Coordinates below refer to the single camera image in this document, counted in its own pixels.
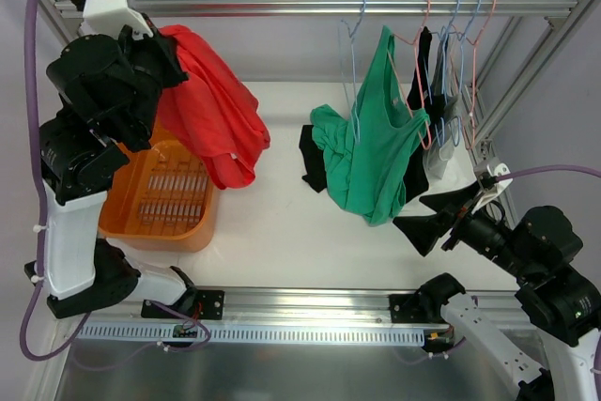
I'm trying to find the red tank top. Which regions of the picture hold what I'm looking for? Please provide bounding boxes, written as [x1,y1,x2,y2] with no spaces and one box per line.
[158,24,270,190]

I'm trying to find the green tank top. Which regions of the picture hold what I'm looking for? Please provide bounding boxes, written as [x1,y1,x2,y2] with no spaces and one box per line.
[310,26,429,226]

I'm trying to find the black tank top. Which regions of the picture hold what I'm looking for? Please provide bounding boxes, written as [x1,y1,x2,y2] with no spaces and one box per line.
[299,32,429,202]

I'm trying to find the blue wire hanger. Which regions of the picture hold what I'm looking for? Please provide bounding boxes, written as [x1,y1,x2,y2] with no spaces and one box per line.
[337,0,367,143]

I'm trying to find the pink wire hanger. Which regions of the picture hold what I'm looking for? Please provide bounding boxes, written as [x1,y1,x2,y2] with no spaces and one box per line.
[462,0,497,150]
[387,0,432,150]

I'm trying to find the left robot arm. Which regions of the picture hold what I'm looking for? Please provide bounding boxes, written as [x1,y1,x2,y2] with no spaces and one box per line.
[26,26,197,318]

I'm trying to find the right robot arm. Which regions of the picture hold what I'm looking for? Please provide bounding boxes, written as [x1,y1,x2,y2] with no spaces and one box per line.
[389,183,600,400]

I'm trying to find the white tank top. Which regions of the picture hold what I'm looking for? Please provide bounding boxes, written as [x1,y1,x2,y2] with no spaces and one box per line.
[424,165,474,195]

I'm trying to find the grey tank top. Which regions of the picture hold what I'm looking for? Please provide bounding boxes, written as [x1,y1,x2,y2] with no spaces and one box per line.
[424,37,461,179]

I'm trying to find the blue hanger under grey top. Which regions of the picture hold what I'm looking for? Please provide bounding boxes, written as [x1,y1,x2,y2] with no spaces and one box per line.
[441,0,483,99]

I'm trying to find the orange plastic basket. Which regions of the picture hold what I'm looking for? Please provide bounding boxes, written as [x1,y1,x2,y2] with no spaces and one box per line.
[99,121,220,253]

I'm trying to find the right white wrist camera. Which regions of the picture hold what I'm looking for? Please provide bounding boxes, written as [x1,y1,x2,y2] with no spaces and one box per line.
[471,159,512,213]

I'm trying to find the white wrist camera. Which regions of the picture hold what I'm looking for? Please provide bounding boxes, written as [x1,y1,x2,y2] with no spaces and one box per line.
[471,159,512,213]
[70,0,154,40]

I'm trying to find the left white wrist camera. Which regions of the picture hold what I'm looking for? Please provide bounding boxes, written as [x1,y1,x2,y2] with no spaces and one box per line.
[70,0,154,40]

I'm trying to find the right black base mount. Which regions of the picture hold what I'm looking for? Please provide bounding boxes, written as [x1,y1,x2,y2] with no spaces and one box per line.
[388,293,427,324]

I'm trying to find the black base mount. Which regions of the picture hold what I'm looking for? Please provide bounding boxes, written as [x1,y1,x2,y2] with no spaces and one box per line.
[388,293,427,324]
[141,286,225,320]

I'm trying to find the white slotted cable duct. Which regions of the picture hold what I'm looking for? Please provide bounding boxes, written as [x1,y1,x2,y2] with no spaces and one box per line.
[78,321,425,347]

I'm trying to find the aluminium hanging rail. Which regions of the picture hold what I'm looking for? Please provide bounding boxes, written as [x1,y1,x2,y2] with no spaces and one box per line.
[54,0,578,20]

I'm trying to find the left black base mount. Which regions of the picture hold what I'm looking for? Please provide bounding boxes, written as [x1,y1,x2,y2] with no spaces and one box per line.
[141,286,225,320]

